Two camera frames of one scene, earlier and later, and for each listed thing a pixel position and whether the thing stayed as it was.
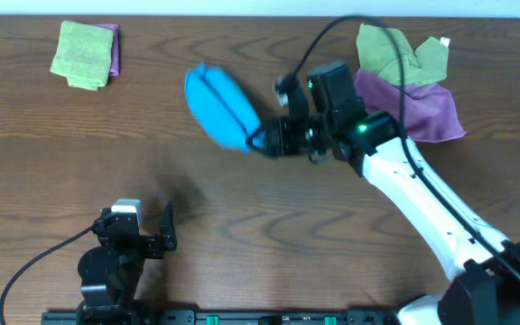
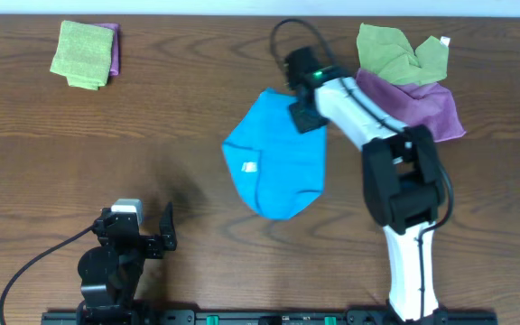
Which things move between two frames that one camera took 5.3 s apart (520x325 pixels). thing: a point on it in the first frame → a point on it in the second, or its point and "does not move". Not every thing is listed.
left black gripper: (153, 244) does not move
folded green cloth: (84, 55) does not move
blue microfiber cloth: (221, 107) → (275, 171)
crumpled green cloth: (377, 55) does not move
